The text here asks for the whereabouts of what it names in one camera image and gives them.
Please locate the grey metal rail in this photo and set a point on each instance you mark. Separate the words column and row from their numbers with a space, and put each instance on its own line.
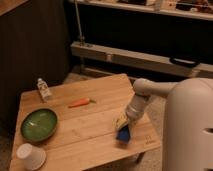
column 139, row 60

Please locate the white paper cup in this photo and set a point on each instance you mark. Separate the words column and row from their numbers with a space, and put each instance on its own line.
column 32, row 157

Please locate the orange carrot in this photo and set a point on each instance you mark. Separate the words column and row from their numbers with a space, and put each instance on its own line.
column 81, row 102

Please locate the small white bottle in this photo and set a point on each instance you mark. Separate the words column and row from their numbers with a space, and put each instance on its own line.
column 44, row 89

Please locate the black handle on rail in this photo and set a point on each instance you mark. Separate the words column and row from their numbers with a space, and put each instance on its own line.
column 189, row 64

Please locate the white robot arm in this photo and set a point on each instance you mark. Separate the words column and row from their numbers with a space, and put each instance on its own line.
column 188, row 121

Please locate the metal pole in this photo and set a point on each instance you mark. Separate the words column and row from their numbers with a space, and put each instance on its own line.
column 81, row 37

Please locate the wooden table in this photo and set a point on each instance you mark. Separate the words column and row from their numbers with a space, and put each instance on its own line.
column 85, row 136

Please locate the green bowl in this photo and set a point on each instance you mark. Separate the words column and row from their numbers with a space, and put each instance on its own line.
column 39, row 125

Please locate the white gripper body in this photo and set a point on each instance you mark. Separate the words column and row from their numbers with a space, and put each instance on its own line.
column 134, row 113

